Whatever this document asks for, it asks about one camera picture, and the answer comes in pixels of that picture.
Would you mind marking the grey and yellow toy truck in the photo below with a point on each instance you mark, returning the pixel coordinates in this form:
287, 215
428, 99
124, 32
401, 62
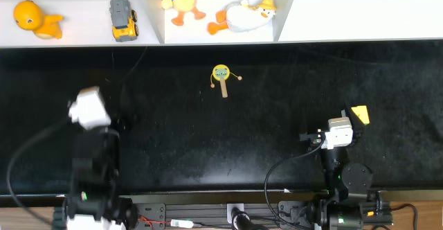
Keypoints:
123, 22

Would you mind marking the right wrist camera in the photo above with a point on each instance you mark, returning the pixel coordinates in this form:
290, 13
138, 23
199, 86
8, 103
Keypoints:
339, 133

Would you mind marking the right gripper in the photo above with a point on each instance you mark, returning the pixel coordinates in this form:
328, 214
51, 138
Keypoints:
309, 137

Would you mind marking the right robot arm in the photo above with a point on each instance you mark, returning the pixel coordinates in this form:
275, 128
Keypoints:
346, 181

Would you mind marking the white shelf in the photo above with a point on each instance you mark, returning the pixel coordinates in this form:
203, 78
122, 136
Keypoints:
346, 15

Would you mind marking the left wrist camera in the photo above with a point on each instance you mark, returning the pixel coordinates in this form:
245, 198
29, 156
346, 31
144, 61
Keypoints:
90, 108

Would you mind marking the white plush duck yellow hat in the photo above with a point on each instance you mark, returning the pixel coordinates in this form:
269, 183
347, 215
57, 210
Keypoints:
244, 17

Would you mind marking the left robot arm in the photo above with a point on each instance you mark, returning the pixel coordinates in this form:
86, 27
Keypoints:
93, 174

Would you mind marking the yellow rubber duck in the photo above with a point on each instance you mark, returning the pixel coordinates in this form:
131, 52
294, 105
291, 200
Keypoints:
33, 17

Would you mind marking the yellow rattle drum toy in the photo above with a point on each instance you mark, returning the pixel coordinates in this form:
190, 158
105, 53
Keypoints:
221, 73

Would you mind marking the mounting rail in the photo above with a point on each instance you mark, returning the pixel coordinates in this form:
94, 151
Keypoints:
207, 211

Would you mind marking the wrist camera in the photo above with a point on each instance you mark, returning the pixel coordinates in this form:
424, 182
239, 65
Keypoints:
90, 108
339, 133

